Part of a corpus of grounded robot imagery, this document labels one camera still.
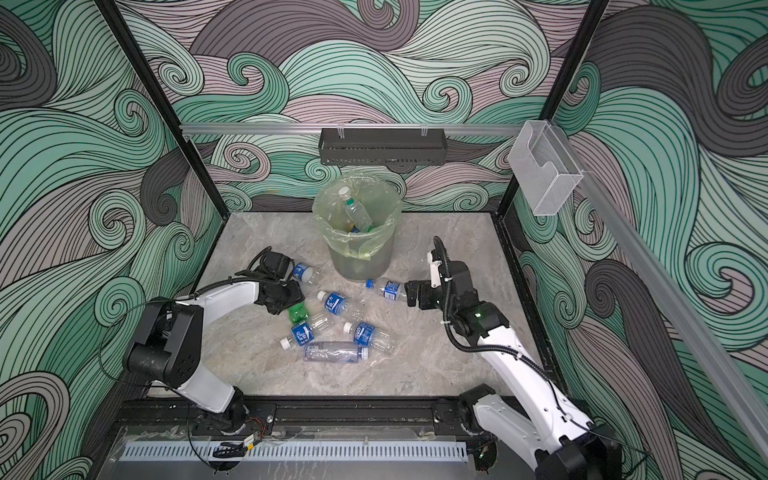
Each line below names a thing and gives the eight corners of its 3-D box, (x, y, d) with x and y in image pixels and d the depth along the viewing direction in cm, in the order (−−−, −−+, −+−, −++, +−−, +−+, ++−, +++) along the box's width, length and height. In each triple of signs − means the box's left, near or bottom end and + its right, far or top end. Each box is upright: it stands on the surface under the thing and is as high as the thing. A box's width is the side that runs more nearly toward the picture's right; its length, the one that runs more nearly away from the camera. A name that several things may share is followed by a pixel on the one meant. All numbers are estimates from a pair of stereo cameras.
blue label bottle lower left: (286, 355, 85) (281, 349, 81) (281, 339, 88) (277, 332, 84) (335, 332, 89) (333, 325, 85) (328, 318, 92) (326, 310, 88)
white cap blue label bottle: (315, 310, 95) (312, 300, 90) (322, 297, 98) (319, 287, 93) (355, 324, 92) (354, 315, 87) (361, 310, 95) (360, 300, 90)
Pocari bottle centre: (341, 341, 87) (339, 334, 83) (348, 324, 91) (347, 316, 87) (392, 358, 84) (392, 351, 80) (397, 340, 88) (398, 332, 84)
